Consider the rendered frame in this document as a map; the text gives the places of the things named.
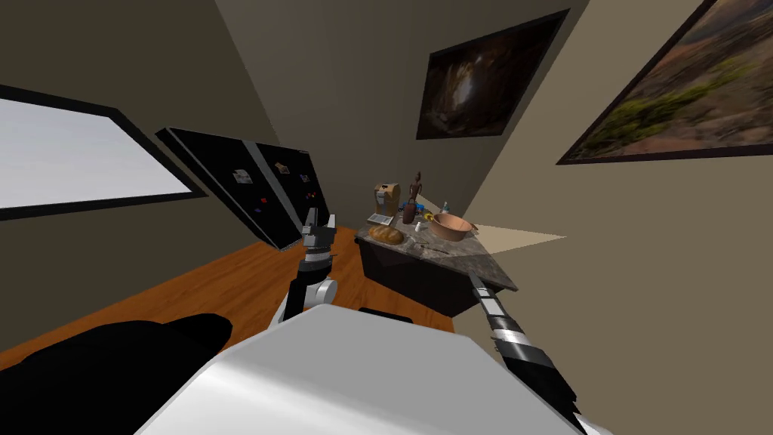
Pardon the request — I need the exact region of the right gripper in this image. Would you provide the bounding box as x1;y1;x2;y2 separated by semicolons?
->
467;271;507;319

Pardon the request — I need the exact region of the black fridge with magnets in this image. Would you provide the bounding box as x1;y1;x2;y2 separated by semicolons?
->
154;126;333;252

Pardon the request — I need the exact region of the framed landscape picture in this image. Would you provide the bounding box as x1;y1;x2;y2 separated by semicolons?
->
555;0;773;167

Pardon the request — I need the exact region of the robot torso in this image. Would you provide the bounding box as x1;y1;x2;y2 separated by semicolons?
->
134;304;588;435

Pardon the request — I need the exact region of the dark framed cave picture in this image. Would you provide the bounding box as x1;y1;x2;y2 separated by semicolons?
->
414;8;572;142

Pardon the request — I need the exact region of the black-framed window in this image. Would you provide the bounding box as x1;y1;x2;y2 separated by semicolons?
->
0;84;210;222

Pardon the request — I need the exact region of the stone-topped dark kitchen counter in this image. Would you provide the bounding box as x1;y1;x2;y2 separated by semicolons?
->
353;171;520;319

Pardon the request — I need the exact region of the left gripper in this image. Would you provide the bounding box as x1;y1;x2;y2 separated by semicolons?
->
300;208;338;250

